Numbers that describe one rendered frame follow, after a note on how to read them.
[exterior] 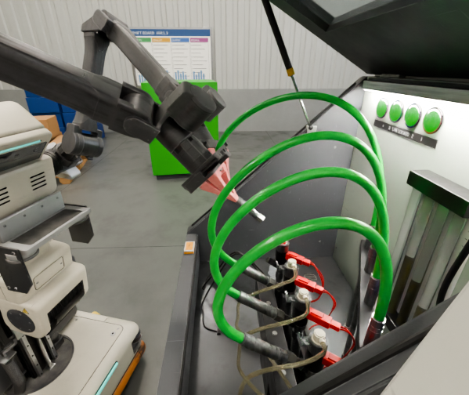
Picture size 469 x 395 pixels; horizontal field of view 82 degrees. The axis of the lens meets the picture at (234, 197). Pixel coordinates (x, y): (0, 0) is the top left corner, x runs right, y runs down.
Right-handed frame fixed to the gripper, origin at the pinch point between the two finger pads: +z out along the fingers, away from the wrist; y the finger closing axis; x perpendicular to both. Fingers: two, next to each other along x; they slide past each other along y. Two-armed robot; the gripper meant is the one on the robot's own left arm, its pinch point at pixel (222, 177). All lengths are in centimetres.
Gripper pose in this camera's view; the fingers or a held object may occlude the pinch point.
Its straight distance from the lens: 66.9
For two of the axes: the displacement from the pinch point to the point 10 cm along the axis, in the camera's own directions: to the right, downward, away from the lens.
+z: 4.8, 8.4, -2.4
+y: 6.1, -1.3, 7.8
